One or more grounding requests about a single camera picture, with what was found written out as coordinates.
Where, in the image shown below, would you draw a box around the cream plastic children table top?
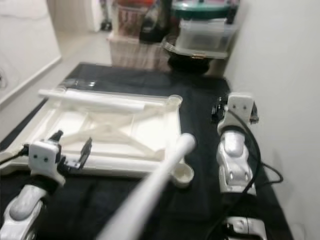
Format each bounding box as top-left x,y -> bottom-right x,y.
0,87 -> 196,191

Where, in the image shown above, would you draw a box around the black round bowl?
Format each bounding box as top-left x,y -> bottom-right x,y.
161,39 -> 227,76

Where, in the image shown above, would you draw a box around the clear plastic bag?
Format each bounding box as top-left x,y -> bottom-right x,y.
74,77 -> 107,91

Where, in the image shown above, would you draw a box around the clear plastic storage box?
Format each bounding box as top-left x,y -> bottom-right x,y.
175,19 -> 239,57

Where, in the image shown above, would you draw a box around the green round lid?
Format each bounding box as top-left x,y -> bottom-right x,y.
171,0 -> 239,21

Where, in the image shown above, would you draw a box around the cloth covered bench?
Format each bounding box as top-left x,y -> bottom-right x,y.
108,34 -> 169,71

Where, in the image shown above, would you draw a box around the black bag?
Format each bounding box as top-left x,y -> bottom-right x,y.
140,0 -> 174,44

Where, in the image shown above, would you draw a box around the black table cloth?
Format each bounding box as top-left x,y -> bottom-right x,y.
0,62 -> 295,240

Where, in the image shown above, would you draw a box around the storage box with orange lid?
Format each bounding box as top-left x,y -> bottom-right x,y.
113,0 -> 154,39

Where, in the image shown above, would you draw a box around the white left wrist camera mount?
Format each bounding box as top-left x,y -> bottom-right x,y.
28,139 -> 64,188

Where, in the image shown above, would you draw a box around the black wall cable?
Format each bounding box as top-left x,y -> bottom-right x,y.
0,62 -> 14,92

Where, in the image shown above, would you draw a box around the black coiled hose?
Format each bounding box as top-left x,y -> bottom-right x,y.
100,19 -> 114,32

